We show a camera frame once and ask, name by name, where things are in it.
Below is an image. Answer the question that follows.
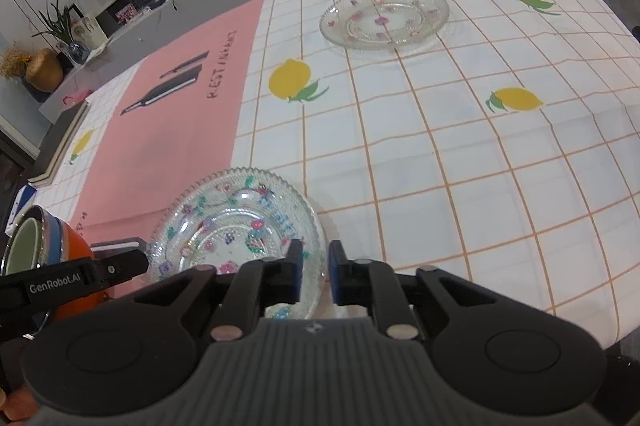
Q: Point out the dried flower bunch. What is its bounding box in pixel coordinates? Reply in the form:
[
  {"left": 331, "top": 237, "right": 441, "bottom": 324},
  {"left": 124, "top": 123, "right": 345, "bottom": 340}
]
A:
[{"left": 0, "top": 43, "right": 32, "bottom": 80}]

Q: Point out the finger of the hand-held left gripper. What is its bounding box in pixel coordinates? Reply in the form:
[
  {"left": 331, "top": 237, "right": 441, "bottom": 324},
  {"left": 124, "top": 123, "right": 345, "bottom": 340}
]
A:
[
  {"left": 90, "top": 236, "right": 148, "bottom": 253},
  {"left": 92, "top": 250, "right": 151, "bottom": 285}
]

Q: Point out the glass plate with green print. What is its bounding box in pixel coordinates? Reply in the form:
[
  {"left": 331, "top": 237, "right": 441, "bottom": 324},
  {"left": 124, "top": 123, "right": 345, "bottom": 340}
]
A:
[{"left": 146, "top": 167, "right": 329, "bottom": 320}]

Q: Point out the checked lemon print tablecloth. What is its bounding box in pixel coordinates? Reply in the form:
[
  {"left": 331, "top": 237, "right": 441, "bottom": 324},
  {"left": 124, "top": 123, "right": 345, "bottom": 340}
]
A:
[{"left": 27, "top": 0, "right": 640, "bottom": 353}]

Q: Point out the blue white box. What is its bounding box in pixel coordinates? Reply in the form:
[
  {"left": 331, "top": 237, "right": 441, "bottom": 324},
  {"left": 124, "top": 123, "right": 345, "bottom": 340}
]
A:
[{"left": 6, "top": 185, "right": 39, "bottom": 233}]

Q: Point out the blue bowl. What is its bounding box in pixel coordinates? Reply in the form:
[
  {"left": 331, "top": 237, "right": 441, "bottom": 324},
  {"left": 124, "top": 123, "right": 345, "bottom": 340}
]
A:
[{"left": 41, "top": 215, "right": 66, "bottom": 266}]

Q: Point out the pink box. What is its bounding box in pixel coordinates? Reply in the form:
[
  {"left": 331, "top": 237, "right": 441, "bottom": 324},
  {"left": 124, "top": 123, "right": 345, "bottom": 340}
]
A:
[{"left": 61, "top": 90, "right": 92, "bottom": 108}]

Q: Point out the blue glass vase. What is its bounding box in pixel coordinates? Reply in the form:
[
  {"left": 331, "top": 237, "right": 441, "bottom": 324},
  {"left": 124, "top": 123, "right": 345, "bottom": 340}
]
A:
[{"left": 67, "top": 41, "right": 91, "bottom": 65}]

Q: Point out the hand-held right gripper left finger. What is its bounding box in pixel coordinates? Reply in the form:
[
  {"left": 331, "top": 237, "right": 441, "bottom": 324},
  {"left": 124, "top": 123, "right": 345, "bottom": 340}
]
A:
[{"left": 127, "top": 239, "right": 304, "bottom": 342}]

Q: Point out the dark cabinet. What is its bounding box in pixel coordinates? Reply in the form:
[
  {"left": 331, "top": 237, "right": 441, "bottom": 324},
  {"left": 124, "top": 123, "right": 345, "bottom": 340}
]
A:
[{"left": 0, "top": 130, "right": 37, "bottom": 227}]

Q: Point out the colourful small box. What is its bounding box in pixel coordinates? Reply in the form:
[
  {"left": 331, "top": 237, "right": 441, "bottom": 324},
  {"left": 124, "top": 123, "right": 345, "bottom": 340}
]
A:
[{"left": 114, "top": 3, "right": 139, "bottom": 25}]

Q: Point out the green ceramic bowl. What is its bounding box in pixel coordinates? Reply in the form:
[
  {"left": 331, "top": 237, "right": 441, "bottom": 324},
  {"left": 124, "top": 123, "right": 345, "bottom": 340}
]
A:
[{"left": 1, "top": 215, "right": 52, "bottom": 278}]

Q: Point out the orange bowl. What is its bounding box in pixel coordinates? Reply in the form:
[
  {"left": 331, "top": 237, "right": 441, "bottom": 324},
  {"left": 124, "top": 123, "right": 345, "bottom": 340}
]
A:
[{"left": 47, "top": 222, "right": 119, "bottom": 325}]

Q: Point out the golden round vase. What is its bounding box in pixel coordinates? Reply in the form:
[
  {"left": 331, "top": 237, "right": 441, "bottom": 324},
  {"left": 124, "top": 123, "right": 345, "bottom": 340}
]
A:
[{"left": 25, "top": 48, "right": 64, "bottom": 94}]

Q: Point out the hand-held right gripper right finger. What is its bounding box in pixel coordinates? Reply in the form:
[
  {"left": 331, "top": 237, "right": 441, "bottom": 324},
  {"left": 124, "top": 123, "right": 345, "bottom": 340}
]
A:
[{"left": 328, "top": 241, "right": 521, "bottom": 342}]

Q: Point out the glass plate with pink flowers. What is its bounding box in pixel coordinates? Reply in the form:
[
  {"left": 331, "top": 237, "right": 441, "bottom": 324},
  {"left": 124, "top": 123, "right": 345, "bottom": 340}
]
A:
[{"left": 320, "top": 0, "right": 450, "bottom": 52}]

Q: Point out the green leafy plant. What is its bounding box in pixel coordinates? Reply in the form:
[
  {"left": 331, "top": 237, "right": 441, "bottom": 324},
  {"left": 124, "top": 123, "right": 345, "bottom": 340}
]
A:
[{"left": 31, "top": 0, "right": 82, "bottom": 53}]

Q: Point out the white illustrated card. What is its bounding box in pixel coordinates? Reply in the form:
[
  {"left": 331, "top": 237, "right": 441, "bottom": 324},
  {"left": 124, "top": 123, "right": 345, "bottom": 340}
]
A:
[{"left": 74, "top": 15, "right": 109, "bottom": 50}]

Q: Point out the person's left hand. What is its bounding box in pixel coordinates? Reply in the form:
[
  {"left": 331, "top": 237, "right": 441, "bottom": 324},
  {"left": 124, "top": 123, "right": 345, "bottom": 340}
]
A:
[{"left": 0, "top": 385, "right": 39, "bottom": 423}]

